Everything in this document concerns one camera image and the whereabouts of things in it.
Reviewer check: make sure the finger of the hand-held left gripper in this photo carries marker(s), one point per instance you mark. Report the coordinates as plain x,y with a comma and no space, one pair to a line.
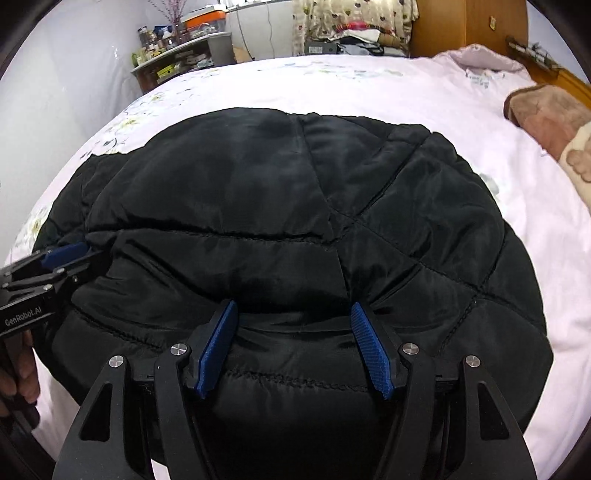
64,254
81,267

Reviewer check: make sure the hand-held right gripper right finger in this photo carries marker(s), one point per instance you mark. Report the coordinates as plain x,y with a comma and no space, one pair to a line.
374,350

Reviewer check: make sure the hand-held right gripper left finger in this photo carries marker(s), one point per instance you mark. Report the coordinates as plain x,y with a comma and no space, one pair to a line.
217,346

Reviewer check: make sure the black hooded puffer jacket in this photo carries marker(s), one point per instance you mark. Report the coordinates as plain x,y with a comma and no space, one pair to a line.
277,194

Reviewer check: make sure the pile of folded clothes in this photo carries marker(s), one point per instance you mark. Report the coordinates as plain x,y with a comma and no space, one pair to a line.
360,41

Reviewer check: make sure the person's left hand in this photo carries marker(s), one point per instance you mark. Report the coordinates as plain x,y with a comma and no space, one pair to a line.
23,369

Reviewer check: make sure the grey cluttered shelf unit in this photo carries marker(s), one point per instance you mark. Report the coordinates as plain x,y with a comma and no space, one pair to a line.
184,60

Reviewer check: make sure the vase with purple branches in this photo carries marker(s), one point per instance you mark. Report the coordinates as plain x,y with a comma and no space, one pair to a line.
168,14

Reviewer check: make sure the pink floral bed sheet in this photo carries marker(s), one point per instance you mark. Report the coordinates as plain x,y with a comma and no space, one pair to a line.
369,83

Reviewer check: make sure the clear box with orange lid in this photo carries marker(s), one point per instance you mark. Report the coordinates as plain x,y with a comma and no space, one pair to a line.
203,21

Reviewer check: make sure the brown bear printed blanket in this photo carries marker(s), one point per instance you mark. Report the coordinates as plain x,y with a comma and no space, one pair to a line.
549,120

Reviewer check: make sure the wooden headboard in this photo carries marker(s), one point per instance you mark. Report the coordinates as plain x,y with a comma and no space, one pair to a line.
568,83

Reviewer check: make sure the wooden wardrobe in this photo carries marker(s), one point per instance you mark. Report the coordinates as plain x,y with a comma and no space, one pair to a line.
461,27

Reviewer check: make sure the heart patterned curtain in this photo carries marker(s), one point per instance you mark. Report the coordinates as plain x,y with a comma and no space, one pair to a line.
351,14

